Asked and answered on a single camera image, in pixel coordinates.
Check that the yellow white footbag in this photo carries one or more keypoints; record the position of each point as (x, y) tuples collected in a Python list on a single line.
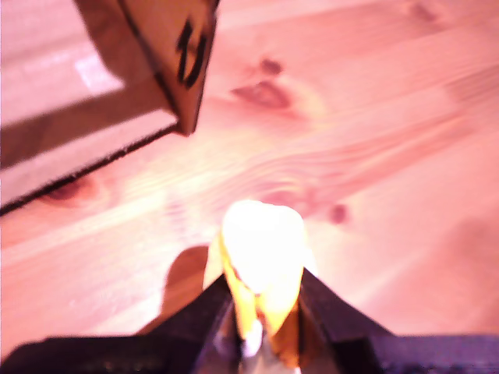
[(263, 249)]

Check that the cardboard dice tower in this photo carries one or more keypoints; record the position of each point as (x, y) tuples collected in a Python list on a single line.
[(156, 50)]

